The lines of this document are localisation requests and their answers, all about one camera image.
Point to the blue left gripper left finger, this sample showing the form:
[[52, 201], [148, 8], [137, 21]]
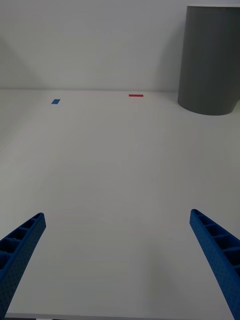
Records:
[[20, 257]]

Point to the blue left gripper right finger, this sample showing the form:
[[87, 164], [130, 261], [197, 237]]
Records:
[[220, 252]]

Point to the grey plastic waste bin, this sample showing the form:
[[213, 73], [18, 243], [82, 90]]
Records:
[[208, 60]]

